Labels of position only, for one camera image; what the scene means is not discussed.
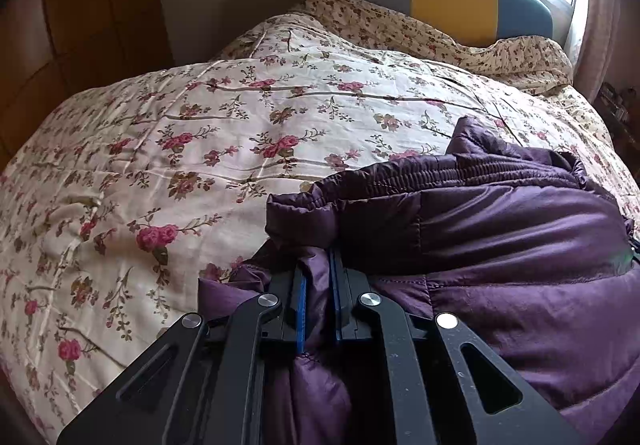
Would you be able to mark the wooden wardrobe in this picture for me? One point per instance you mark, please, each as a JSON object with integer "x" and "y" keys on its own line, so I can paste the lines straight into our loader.
{"x": 75, "y": 25}

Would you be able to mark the cluttered wooden desk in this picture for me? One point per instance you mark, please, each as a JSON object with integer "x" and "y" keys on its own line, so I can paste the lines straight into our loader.
{"x": 620, "y": 105}

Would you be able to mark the large-print floral quilt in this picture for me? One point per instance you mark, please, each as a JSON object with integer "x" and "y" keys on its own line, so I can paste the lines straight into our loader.
{"x": 175, "y": 150}

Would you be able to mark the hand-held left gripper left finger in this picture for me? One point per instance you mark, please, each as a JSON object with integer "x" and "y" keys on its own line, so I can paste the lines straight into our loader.
{"x": 301, "y": 320}

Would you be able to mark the pink patterned curtain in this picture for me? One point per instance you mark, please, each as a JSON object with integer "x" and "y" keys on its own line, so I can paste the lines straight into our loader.
{"x": 607, "y": 0}

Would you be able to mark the purple puffer jacket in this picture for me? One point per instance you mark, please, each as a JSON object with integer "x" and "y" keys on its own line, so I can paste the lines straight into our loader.
{"x": 500, "y": 235}

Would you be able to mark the floral pillow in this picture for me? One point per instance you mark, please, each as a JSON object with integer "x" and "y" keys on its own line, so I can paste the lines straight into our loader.
{"x": 400, "y": 25}

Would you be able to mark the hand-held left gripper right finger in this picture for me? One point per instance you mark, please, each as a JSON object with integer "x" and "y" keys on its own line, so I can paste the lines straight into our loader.
{"x": 340, "y": 312}

